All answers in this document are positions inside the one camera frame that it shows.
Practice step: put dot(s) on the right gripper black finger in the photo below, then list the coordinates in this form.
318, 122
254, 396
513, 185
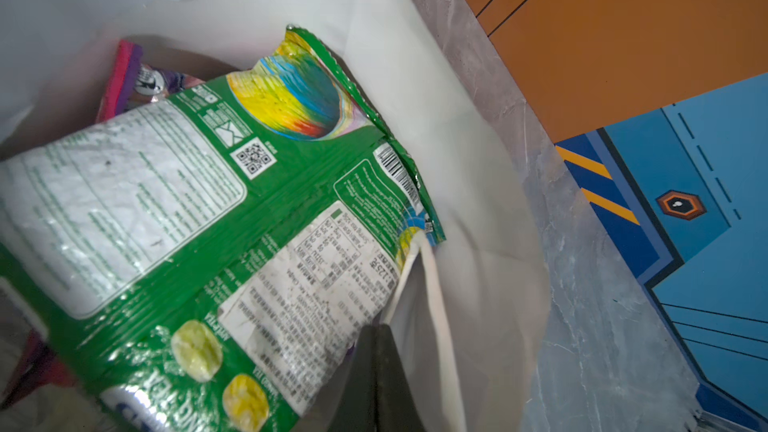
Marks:
377, 396

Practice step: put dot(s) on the green lime candy bag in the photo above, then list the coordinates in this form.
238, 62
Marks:
205, 262

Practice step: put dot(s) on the purple Fox's berries candy bag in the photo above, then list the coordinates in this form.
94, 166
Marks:
38, 366

